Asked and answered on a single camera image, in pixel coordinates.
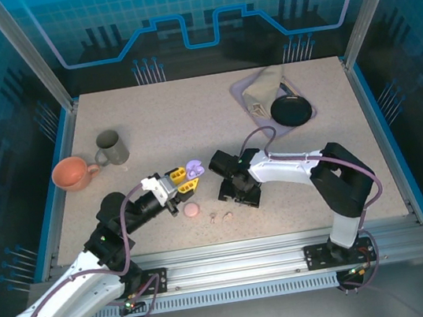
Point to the purple earbud charging case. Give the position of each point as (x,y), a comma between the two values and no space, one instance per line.
(195,167)

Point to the pink earbud charging case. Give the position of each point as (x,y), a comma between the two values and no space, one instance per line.
(191,209)

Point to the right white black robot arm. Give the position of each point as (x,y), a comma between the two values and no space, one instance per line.
(284,167)

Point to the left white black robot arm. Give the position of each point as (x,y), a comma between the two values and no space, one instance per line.
(74,282)

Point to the orange ceramic mug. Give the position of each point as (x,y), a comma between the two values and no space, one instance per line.
(72,173)

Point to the grey ceramic mug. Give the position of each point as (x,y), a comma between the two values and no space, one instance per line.
(112,145)

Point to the lavender plastic tray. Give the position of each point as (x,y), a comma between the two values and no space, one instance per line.
(238,84)

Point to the black round plate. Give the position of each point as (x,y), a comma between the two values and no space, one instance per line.
(290,111)

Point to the beige folded cloth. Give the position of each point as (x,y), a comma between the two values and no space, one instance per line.
(264,86)

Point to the metal cutlery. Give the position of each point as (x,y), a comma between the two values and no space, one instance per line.
(291,87)

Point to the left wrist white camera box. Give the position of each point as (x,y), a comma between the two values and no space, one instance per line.
(160,188)

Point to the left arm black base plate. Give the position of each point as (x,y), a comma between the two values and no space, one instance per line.
(156,280)

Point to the aluminium mounting rail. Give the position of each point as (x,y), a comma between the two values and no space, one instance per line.
(230,259)

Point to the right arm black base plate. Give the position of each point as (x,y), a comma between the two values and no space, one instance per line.
(317,256)

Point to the aluminium frame post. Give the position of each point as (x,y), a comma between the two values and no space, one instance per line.
(371,3)
(32,53)

